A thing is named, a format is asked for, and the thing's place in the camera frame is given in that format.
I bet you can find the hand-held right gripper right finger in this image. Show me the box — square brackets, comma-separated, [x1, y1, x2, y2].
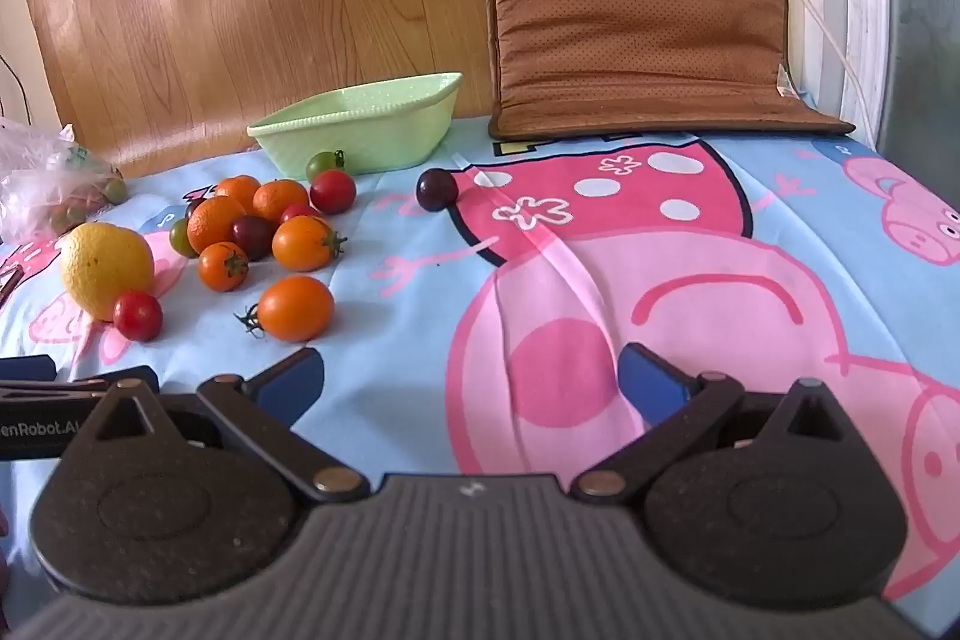
[570, 342, 860, 506]

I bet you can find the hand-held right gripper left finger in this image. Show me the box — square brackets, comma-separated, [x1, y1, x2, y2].
[64, 347, 370, 503]

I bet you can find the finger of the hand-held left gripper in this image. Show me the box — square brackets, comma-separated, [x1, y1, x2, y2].
[0, 365, 161, 402]
[0, 355, 56, 382]

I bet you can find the yellow lemon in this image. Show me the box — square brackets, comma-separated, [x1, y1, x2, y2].
[61, 222, 156, 322]

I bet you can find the light green ribbed bowl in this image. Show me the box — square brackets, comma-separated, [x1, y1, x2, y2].
[247, 71, 464, 176]

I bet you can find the oval orange tomato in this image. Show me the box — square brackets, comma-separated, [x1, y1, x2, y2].
[235, 275, 335, 342]

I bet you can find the small orange tomato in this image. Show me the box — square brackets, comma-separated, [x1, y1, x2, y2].
[198, 242, 250, 293]

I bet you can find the printed cartoon blanket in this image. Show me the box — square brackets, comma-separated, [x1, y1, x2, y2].
[0, 111, 960, 637]

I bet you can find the clear plastic bag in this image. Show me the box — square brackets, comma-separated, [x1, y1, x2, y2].
[0, 116, 128, 244]

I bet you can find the brown padded cushion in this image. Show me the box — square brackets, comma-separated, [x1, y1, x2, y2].
[486, 0, 857, 142]

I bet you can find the black cable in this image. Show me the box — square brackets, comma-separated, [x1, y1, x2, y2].
[0, 53, 35, 130]

